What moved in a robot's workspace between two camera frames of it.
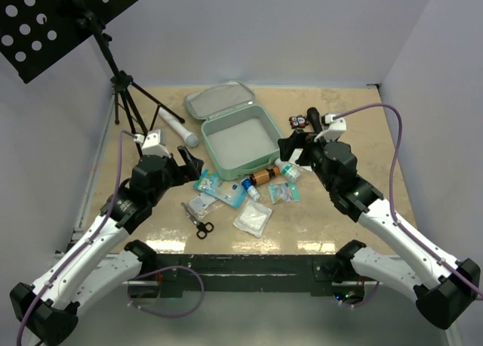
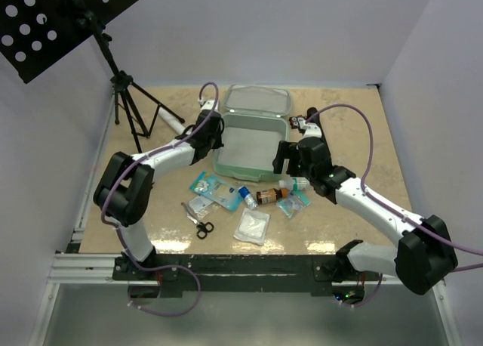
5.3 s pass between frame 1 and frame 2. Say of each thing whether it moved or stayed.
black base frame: stayed
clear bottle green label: moved
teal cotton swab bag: moved
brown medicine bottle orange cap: moved
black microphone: stayed
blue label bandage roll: moved
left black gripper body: moved
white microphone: stayed
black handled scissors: stayed
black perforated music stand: stayed
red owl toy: stayed
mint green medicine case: moved
